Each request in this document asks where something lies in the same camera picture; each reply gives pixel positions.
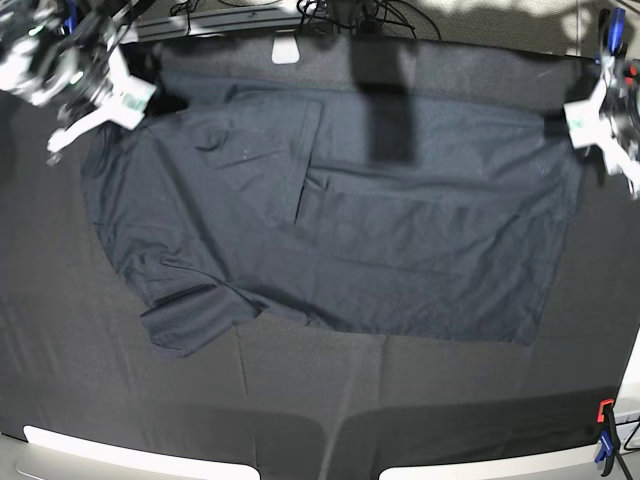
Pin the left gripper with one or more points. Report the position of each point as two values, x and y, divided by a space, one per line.
605 119

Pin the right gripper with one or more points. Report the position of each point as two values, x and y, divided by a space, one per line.
93 104

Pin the dark grey t-shirt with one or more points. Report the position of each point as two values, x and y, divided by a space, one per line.
370 213

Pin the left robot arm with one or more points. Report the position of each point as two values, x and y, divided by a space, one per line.
609 118

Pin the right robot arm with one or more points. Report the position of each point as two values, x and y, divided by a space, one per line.
67 54

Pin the orange clamp far right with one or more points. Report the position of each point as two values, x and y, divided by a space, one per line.
631 77

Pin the blue clamp top right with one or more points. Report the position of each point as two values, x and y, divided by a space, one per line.
611 50

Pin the orange blue clamp near right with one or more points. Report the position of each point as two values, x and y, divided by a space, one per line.
609 451

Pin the black table cloth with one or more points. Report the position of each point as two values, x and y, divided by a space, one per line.
292 401

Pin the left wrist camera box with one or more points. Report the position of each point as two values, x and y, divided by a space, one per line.
584 124

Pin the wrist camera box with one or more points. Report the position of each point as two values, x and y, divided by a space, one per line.
584 124
131 104

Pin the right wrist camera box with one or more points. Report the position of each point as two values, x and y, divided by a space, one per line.
131 104

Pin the aluminium frame rail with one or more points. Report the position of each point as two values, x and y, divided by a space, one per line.
216 22

